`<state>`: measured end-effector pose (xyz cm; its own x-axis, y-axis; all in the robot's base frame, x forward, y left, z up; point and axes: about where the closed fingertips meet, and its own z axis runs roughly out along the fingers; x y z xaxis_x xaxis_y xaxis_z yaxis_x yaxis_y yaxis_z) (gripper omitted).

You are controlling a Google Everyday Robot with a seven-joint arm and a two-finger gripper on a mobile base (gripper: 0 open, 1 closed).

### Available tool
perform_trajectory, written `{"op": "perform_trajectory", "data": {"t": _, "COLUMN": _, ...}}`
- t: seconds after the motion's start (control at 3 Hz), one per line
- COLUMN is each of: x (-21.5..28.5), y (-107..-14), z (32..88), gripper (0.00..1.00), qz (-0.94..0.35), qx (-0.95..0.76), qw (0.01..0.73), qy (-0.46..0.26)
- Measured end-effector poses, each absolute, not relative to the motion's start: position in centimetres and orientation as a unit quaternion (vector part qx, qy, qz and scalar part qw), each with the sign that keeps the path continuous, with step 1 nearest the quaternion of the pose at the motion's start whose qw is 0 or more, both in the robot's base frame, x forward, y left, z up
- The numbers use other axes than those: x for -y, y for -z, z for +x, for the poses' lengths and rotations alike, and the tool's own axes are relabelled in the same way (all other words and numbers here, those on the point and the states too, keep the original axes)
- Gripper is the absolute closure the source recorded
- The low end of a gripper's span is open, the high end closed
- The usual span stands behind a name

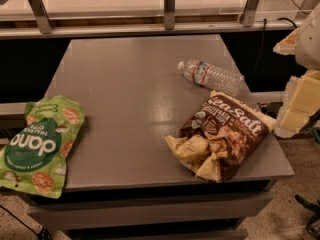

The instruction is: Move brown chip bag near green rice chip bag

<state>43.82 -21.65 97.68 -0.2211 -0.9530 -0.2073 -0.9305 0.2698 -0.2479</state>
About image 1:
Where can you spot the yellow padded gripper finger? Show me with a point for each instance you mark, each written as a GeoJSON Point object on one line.
{"type": "Point", "coordinates": [301, 101]}
{"type": "Point", "coordinates": [287, 46]}

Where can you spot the brown sea salt chip bag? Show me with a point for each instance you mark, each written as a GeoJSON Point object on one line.
{"type": "Point", "coordinates": [216, 140]}

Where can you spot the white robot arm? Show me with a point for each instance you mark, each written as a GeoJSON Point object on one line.
{"type": "Point", "coordinates": [307, 52]}

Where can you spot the green rice chip bag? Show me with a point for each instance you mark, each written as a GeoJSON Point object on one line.
{"type": "Point", "coordinates": [34, 160]}

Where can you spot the clear plastic water bottle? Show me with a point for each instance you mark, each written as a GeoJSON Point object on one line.
{"type": "Point", "coordinates": [212, 77]}

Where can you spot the grey table drawer front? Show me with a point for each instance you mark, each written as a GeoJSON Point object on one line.
{"type": "Point", "coordinates": [150, 210]}

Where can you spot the metal railing bracket right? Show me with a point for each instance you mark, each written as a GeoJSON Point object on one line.
{"type": "Point", "coordinates": [248, 16]}

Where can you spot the metal railing bracket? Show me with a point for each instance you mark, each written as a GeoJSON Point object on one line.
{"type": "Point", "coordinates": [42, 19]}
{"type": "Point", "coordinates": [169, 14]}
{"type": "Point", "coordinates": [248, 16]}

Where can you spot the metal railing bracket middle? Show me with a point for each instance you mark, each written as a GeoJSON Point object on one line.
{"type": "Point", "coordinates": [169, 14]}

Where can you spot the metal railing bracket left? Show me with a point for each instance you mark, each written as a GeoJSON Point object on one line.
{"type": "Point", "coordinates": [42, 19]}

